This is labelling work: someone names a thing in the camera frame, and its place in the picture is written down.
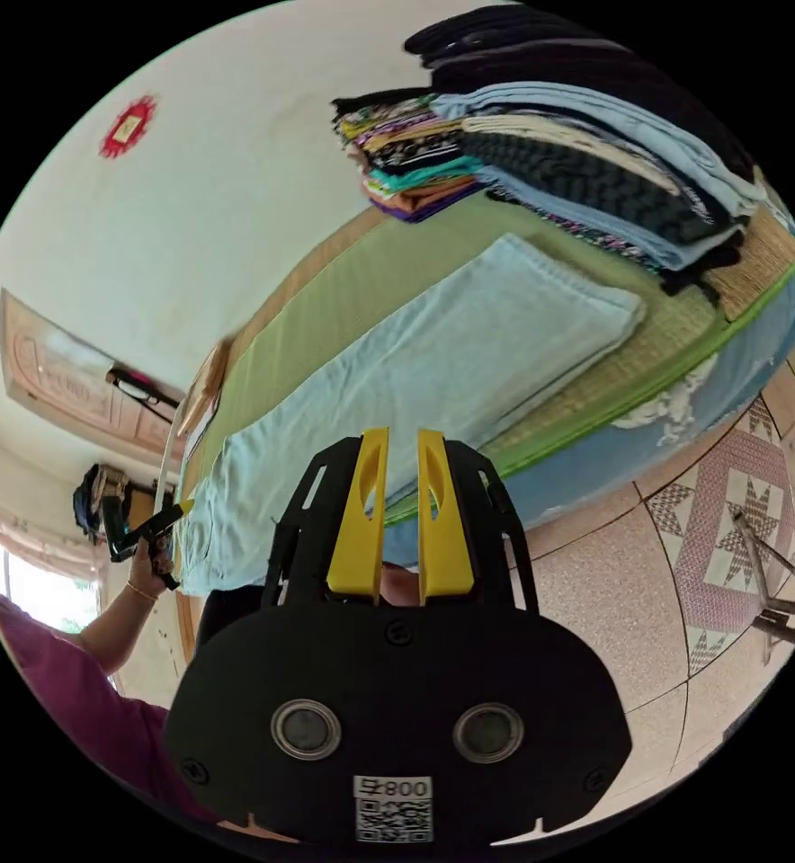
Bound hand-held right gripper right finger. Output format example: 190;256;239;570
416;427;476;605

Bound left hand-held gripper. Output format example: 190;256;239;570
108;499;196;591

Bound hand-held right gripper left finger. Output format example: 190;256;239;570
326;426;390;605

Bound light blue jeans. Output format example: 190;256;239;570
177;232;648;599

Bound person's left forearm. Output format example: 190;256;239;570
78;581;160;675

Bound person's left hand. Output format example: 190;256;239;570
129;536;177;599

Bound window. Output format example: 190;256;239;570
0;529;103;636

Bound wooden door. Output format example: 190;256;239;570
0;288;191;467

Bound person's body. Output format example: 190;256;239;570
0;584;304;844

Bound bed with woven mat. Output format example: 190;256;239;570
166;191;795;611

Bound pile of clothes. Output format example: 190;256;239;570
329;3;776;299

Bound hanging clothes on wall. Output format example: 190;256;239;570
71;462;137;542

